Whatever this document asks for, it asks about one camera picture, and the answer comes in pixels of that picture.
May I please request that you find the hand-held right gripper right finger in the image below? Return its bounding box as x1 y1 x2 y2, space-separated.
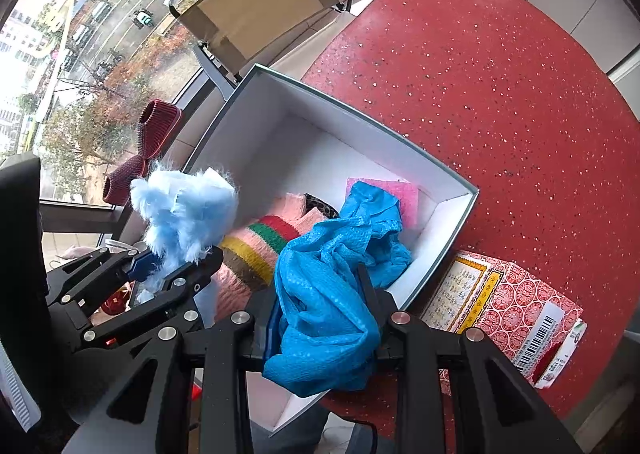
356 265 584 454

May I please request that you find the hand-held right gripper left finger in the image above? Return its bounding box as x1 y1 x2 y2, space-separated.
64 290 281 454

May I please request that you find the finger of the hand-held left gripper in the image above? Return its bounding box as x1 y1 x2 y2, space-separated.
74 245 225 353
46 246 162 309

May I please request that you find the light blue fluffy cloth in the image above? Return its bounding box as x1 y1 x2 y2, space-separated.
130 160 240 292

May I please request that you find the rainbow striped pink sock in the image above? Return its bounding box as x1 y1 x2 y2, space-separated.
212 193 328 325

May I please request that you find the blue shoe cover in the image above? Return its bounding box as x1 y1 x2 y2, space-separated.
261 181 413 397

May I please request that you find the large pink sponge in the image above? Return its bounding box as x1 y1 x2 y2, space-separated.
345 176 421 229

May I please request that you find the leopard print cloth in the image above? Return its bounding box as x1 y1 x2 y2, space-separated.
302 193 341 219

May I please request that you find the white box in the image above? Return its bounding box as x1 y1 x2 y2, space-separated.
177 64 481 437

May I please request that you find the red printed bag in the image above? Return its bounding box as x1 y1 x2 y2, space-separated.
100 286 132 317

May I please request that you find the red patterned paper pack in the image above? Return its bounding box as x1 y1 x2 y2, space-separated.
419 250 587 390

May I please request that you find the dark red knitted sock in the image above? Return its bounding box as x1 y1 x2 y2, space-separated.
102 98 183 207

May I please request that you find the large glass window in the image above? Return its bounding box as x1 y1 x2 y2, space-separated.
0 0 361 245

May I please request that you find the folding chair with cardboard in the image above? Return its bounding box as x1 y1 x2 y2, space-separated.
167 0 396 102

